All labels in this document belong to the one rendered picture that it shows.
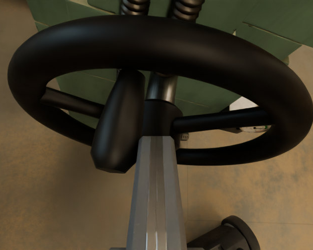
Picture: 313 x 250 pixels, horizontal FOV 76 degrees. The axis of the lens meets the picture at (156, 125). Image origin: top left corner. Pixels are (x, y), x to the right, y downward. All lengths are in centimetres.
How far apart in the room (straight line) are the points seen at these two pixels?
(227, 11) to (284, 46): 20
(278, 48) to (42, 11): 38
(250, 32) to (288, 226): 126
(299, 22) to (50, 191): 100
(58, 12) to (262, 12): 30
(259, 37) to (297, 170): 129
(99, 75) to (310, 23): 40
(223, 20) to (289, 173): 138
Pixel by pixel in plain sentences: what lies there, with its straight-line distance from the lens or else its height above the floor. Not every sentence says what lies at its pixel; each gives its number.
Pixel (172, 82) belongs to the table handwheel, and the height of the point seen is 83.
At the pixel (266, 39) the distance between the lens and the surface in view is 37.
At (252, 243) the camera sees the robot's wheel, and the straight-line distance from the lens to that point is 106.
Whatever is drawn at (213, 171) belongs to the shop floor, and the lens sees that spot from 119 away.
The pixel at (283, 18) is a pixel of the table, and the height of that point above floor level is 87.
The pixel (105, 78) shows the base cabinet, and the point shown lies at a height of 59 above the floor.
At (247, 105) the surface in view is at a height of 62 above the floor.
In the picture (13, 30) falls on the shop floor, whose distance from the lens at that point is 142.
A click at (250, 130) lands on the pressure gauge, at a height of 64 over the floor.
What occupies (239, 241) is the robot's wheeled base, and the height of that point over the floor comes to 21.
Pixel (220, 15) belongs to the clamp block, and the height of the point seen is 91.
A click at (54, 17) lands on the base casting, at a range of 41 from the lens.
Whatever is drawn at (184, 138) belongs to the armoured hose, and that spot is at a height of 57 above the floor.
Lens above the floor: 102
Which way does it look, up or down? 66 degrees down
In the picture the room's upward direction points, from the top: 40 degrees clockwise
